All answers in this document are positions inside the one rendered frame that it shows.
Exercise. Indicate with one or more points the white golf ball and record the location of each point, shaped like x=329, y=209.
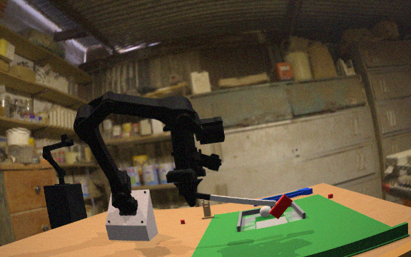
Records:
x=264, y=211

